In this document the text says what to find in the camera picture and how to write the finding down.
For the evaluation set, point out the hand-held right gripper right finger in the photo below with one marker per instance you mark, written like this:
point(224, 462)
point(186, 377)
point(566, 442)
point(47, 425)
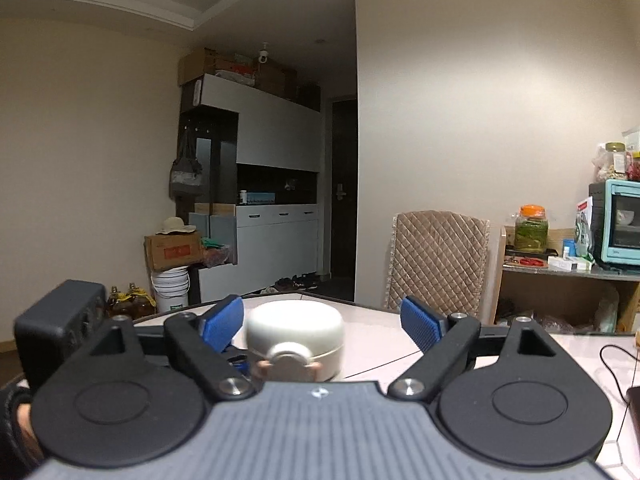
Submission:
point(422, 325)

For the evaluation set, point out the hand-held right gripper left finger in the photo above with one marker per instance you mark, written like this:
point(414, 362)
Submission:
point(220, 325)

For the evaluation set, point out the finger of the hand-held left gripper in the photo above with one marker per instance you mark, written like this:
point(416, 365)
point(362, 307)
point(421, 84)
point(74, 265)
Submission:
point(240, 364)

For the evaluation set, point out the cream bottle cap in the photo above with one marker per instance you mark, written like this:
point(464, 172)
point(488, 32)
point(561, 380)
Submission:
point(295, 332)

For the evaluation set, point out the person's left forearm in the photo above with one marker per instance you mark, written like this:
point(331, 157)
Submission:
point(22, 435)

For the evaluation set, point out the yellow-capped oil bottle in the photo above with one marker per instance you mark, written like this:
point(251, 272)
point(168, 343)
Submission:
point(141, 302)
point(117, 304)

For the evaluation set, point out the white plastic bucket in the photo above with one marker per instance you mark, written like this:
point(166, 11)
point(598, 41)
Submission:
point(171, 290)

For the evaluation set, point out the beige quilted chair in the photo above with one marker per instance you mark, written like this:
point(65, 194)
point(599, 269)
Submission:
point(437, 260)

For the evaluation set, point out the colourful plastic bags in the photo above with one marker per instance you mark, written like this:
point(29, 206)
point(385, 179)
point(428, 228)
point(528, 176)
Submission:
point(217, 255)

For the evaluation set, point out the red-printed cardboard box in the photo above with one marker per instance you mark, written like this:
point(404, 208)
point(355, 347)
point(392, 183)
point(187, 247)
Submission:
point(172, 252)

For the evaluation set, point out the straw hat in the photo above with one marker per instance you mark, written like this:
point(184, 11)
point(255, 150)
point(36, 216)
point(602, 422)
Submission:
point(175, 226)

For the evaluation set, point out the red scissors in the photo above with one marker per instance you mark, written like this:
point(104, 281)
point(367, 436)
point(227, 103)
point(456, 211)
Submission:
point(527, 261)

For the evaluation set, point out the wooden side shelf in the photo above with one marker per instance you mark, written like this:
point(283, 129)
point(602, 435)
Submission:
point(550, 295)

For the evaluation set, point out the orange-lidded pickle jar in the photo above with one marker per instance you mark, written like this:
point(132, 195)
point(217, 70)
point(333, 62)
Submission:
point(531, 232)

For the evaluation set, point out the grey hanging bag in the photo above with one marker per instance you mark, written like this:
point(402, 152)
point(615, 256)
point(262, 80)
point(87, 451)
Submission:
point(186, 175)

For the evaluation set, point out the dark door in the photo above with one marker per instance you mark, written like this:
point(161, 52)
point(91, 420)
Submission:
point(345, 190)

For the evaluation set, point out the flat white box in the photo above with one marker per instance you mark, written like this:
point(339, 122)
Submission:
point(570, 262)

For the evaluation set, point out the green and white package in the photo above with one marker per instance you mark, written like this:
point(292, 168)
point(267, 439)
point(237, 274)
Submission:
point(584, 230)

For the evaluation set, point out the white and black cabinet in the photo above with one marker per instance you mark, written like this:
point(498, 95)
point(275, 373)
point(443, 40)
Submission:
point(275, 135)

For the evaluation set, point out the teal toaster oven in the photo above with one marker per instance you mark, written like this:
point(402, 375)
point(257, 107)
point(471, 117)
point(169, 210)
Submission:
point(620, 225)

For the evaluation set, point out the black smartphone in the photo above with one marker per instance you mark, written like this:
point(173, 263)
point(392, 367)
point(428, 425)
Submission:
point(635, 410)

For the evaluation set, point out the glass jar of nuts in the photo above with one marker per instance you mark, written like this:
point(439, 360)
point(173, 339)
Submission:
point(612, 165)

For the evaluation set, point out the brown cardboard box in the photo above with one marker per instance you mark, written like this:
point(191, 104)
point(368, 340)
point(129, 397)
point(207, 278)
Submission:
point(197, 65)

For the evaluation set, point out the white security camera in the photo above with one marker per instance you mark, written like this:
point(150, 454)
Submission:
point(263, 57)

